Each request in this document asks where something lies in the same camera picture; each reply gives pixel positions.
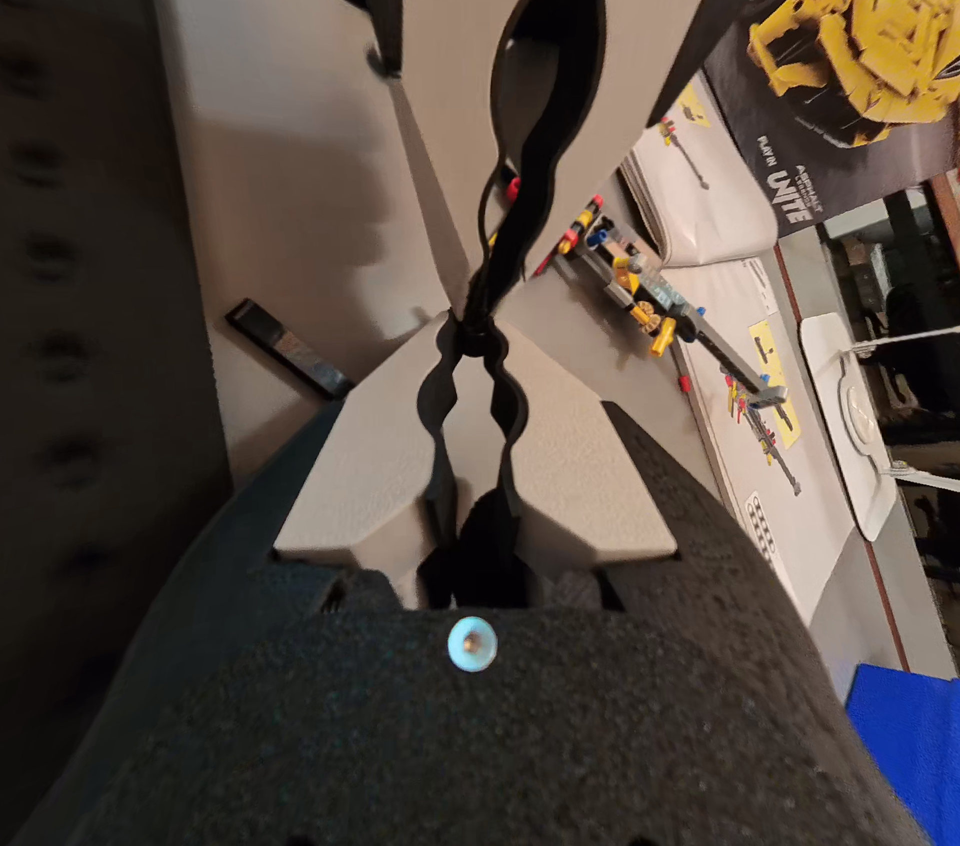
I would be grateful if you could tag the black lego pin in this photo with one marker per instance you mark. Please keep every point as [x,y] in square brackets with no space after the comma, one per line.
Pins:
[480,336]

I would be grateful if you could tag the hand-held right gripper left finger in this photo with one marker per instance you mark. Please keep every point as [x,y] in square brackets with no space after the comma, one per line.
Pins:
[360,471]

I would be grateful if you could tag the open instruction booklet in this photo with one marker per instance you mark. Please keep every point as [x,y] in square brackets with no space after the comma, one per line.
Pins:
[720,224]

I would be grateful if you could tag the long black lego beam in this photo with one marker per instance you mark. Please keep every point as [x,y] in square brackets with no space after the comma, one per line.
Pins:
[289,351]

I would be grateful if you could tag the yellow car lego box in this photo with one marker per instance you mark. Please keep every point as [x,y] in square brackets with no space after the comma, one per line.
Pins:
[862,36]

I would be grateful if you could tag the blue plastic bin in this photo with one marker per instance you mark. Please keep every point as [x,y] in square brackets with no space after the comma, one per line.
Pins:
[915,748]

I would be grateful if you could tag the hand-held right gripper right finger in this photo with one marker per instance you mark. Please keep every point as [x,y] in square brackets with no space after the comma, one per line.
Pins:
[592,479]

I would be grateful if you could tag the grey lego beam assembly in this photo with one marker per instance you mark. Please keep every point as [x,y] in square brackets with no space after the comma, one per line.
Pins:
[652,299]

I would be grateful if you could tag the wooden board white stand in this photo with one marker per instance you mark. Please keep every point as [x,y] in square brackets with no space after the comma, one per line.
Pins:
[832,411]

